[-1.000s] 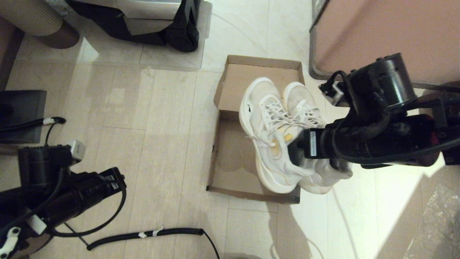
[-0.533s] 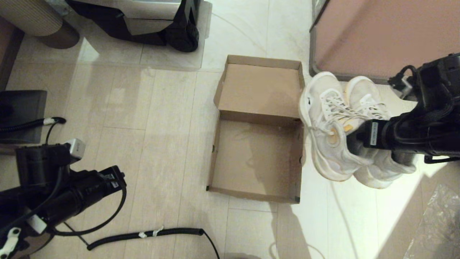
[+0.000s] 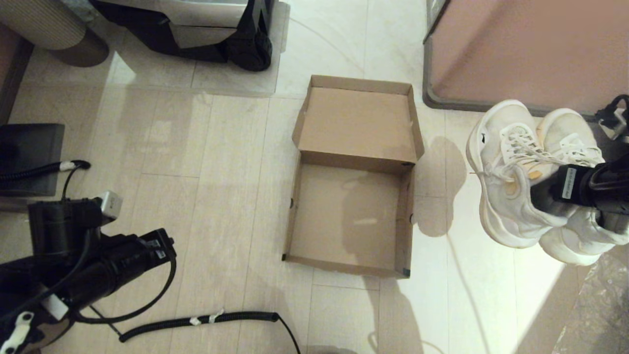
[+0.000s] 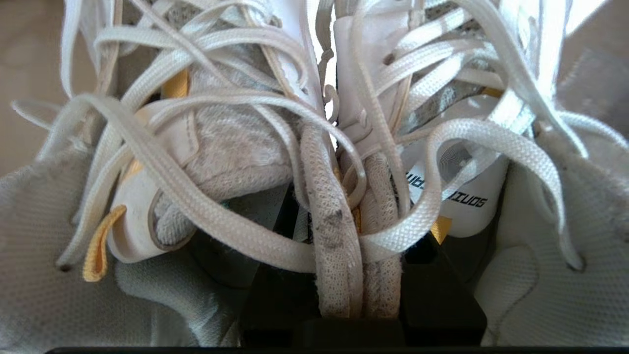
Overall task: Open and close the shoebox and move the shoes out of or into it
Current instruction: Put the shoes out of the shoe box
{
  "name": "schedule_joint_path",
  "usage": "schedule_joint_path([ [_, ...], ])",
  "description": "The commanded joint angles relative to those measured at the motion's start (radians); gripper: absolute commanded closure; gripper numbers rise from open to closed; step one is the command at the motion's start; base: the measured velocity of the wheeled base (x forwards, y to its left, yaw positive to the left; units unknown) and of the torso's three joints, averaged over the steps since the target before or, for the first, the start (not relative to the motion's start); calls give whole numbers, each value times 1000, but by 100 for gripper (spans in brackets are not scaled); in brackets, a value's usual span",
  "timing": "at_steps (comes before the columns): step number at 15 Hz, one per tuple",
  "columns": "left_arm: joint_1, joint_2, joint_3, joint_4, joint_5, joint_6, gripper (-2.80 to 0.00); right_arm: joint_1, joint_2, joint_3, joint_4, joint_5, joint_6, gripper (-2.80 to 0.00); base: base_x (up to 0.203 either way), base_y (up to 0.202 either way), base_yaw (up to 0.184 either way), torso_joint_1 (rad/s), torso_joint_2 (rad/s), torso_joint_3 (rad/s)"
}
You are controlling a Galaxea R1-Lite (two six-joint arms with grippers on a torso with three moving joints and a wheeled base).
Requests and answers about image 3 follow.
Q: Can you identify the white lace-up sneaker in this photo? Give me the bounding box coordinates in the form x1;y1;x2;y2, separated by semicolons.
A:
466;100;571;249
536;108;629;266

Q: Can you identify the cardboard shoe box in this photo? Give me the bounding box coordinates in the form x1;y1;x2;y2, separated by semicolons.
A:
283;75;426;279

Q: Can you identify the long black corrugated conduit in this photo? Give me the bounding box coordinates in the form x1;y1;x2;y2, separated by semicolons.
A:
119;312;301;354

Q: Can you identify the clear crinkled plastic sheet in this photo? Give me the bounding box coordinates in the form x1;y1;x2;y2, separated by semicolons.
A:
550;256;629;354

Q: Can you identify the black corrugated conduit with plug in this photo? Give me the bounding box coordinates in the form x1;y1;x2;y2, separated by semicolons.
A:
0;160;92;183

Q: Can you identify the dark brown wooden furniture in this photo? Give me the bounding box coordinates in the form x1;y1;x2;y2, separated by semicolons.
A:
0;25;35;123

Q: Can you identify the black and silver mobile robot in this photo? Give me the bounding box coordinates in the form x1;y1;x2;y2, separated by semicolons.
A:
88;0;280;73

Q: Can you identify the beige ribbed cylinder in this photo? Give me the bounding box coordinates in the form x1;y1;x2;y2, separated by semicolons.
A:
0;0;110;68

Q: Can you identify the grey crumpled bag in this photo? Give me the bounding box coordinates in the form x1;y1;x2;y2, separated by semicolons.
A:
60;0;98;24

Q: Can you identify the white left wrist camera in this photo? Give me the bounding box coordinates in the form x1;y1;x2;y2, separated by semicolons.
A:
96;192;123;220

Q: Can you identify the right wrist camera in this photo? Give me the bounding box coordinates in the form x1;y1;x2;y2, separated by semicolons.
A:
595;95;629;143

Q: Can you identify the thin black wire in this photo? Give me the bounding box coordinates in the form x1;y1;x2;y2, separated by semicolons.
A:
91;306;123;339

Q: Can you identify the thin black power cable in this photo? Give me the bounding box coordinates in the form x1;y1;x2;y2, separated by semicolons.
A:
61;170;82;201

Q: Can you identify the pink cabinet with grey frame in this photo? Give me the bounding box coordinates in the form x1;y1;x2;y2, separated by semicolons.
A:
423;0;629;116

